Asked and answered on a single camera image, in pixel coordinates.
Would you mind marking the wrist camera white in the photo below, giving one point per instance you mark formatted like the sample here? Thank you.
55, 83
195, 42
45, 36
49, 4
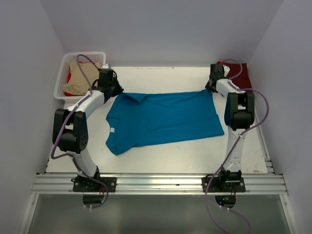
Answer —
105, 66
225, 67

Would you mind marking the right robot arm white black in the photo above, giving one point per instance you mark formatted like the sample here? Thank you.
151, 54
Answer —
238, 117

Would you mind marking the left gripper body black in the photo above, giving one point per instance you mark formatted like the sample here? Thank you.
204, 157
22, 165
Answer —
114, 86

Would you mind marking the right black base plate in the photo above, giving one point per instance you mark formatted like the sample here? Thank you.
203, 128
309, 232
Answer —
218, 187

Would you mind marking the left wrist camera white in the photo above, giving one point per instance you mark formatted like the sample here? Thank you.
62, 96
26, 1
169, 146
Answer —
105, 66

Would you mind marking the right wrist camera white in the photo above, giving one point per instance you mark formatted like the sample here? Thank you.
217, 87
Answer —
225, 67

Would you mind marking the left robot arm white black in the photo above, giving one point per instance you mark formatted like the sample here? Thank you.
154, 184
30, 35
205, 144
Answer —
70, 131

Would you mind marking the aluminium mounting rail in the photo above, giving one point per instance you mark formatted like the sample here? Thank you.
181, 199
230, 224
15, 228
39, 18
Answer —
159, 184

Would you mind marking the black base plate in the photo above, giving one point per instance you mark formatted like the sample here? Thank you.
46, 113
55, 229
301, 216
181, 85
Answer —
218, 187
107, 184

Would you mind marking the folded dark red t shirt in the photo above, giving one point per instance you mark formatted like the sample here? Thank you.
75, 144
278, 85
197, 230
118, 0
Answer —
242, 79

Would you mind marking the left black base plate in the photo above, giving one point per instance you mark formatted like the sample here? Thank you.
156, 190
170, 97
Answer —
107, 184

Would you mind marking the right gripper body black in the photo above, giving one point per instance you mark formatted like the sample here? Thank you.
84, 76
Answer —
207, 86

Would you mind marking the white plastic basket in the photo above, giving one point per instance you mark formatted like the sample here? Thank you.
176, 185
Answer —
64, 71

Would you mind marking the red t shirt in basket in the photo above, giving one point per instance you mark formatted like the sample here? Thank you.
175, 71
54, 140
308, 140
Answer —
72, 87

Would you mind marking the beige t shirt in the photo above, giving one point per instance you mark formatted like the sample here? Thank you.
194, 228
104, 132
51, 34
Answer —
91, 73

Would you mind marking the blue t shirt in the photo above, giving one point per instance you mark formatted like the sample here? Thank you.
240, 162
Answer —
138, 119

